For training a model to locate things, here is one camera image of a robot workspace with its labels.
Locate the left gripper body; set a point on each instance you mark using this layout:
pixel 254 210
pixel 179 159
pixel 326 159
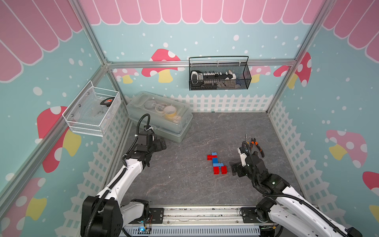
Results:
pixel 156 146

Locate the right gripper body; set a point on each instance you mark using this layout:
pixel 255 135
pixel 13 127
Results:
pixel 243 171

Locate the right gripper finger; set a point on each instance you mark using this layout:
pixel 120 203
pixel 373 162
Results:
pixel 234 170
pixel 235 163

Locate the red square lego brick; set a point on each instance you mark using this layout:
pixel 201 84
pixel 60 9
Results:
pixel 224 170
pixel 216 170

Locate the red long lego brick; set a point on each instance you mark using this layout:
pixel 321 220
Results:
pixel 211 157

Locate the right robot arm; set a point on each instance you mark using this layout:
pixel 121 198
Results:
pixel 283 205

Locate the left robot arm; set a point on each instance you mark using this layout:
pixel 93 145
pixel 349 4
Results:
pixel 102 214

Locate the orange black pliers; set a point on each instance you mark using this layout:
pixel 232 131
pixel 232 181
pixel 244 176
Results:
pixel 253 144

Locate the translucent plastic storage box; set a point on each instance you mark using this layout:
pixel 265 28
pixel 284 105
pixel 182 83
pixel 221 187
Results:
pixel 147 103

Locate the yellow tape roll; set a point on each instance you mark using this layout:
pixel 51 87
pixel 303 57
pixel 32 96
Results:
pixel 170 112

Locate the black red tape measure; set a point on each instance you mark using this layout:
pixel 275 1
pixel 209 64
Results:
pixel 107 102

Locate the white black power strip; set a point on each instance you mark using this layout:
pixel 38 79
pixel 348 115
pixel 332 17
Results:
pixel 212 79

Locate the green circuit board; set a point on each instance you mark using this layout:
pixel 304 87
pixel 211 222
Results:
pixel 144 231

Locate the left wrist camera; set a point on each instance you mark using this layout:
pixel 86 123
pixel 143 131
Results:
pixel 149 132

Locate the white wire mesh basket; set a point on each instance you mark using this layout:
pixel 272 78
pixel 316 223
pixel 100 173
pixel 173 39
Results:
pixel 86 116

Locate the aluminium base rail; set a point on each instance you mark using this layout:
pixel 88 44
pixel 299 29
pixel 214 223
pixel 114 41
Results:
pixel 204 215

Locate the black wire mesh basket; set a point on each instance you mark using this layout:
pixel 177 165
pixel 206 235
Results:
pixel 237 64

